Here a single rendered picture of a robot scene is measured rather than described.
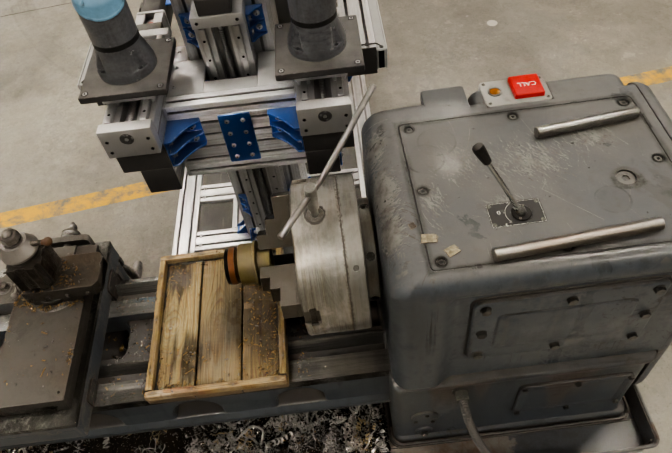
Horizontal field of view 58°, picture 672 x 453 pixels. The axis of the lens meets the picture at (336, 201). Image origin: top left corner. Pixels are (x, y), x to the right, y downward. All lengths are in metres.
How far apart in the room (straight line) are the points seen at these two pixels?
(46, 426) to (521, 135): 1.10
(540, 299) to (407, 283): 0.24
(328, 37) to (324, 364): 0.77
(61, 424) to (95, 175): 1.96
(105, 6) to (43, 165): 1.95
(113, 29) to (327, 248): 0.79
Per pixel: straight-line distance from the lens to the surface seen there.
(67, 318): 1.46
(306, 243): 1.08
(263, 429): 1.67
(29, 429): 1.43
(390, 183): 1.12
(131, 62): 1.61
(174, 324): 1.46
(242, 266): 1.21
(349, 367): 1.35
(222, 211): 2.52
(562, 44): 3.63
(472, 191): 1.10
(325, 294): 1.10
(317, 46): 1.53
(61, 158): 3.39
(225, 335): 1.41
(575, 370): 1.39
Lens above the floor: 2.09
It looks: 50 degrees down
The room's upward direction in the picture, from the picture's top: 8 degrees counter-clockwise
